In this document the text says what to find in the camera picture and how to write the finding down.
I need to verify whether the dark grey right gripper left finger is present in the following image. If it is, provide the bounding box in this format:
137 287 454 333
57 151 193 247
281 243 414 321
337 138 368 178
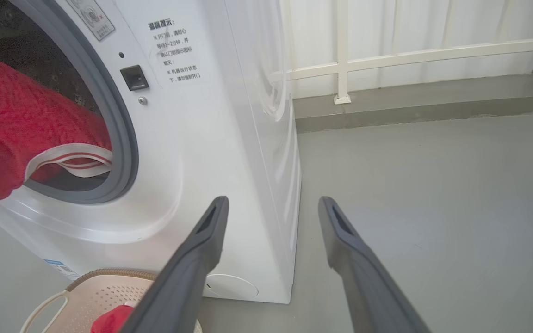
121 196 230 333

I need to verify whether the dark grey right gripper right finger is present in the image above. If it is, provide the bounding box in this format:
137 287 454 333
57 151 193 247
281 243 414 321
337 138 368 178
318 196 431 333

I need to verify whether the red garment with white collar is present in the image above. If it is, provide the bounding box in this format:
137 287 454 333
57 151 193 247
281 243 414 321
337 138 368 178
0 46 135 333

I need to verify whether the cream perforated laundry basket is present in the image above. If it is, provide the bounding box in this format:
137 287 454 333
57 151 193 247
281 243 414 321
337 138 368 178
20 268 202 333

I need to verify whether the white front-load washing machine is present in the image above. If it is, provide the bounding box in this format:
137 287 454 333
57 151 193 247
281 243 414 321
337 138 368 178
0 0 302 304

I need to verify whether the round white filter cover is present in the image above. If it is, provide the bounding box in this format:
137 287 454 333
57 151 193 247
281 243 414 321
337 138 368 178
204 274 259 299

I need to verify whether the blue energy label sticker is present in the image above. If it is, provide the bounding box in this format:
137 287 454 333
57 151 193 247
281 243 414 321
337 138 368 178
44 259 80 280

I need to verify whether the white metal railing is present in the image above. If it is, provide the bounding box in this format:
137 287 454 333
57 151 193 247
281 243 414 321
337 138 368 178
285 0 533 105

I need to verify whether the grey warning sticker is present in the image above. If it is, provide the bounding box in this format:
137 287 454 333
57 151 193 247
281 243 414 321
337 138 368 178
66 0 115 41

